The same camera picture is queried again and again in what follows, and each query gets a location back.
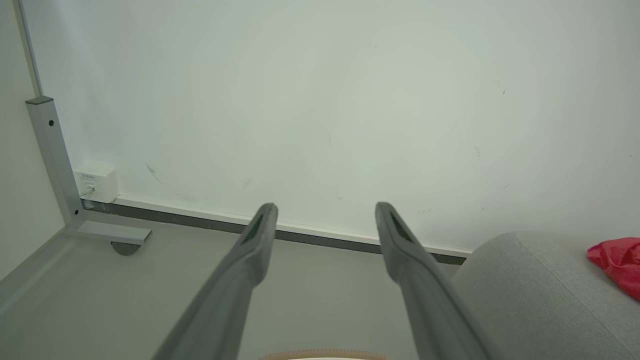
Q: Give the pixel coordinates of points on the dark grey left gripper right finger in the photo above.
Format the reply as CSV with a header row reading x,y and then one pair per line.
x,y
425,290

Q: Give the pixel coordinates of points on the grey fabric sofa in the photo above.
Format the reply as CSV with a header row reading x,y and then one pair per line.
x,y
540,300

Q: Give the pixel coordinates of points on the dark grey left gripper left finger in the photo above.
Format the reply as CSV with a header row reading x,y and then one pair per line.
x,y
235,285

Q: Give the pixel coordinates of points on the white wall socket box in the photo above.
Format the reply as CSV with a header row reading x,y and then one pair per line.
x,y
97,182

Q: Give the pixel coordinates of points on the grey metal frame leg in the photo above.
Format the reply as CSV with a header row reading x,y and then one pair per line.
x,y
52,155

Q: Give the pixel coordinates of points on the dark round frame foot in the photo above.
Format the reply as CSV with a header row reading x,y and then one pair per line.
x,y
125,247

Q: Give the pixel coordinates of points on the red clothing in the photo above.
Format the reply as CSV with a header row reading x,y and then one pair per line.
x,y
622,262

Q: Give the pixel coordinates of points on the white and black baseboard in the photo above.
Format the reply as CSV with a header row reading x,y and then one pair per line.
x,y
310,233

